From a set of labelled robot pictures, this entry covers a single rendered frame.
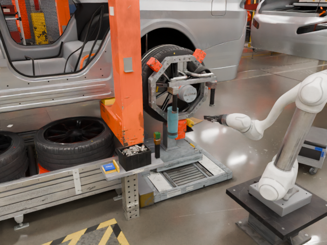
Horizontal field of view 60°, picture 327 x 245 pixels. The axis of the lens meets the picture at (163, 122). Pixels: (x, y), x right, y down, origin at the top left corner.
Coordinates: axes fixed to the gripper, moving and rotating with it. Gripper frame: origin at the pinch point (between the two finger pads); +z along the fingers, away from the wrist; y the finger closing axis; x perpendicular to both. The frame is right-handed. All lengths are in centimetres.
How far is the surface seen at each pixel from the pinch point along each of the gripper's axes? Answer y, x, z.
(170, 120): 20.4, -0.3, 21.5
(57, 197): 113, 41, 44
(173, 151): 5, 35, 51
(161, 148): 12, 33, 60
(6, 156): 139, 5, 57
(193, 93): 2.2, -19.4, 11.3
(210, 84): -8.8, -24.1, 2.3
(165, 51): 13, -55, 27
